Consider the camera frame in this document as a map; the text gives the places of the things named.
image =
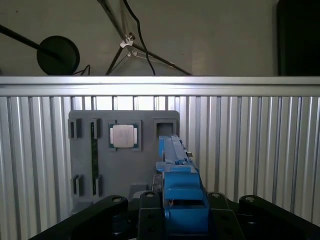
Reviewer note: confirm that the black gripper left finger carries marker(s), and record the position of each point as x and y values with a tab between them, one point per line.
150	220

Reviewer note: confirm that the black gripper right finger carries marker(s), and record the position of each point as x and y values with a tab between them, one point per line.
222	220

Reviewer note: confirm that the hard disk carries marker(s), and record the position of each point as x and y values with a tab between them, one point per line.
182	180

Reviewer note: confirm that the grey plastic parts rack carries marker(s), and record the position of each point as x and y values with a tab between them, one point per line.
120	170

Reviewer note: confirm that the green RAM stick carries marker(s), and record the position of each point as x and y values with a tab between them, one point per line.
94	160

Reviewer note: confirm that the silver CPU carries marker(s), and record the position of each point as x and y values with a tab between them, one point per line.
123	136

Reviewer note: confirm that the black tripod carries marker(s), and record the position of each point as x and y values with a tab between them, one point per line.
111	62

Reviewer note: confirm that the round black stand base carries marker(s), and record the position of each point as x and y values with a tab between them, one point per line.
57	55

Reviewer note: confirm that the black upright post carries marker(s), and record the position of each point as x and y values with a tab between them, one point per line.
300	37

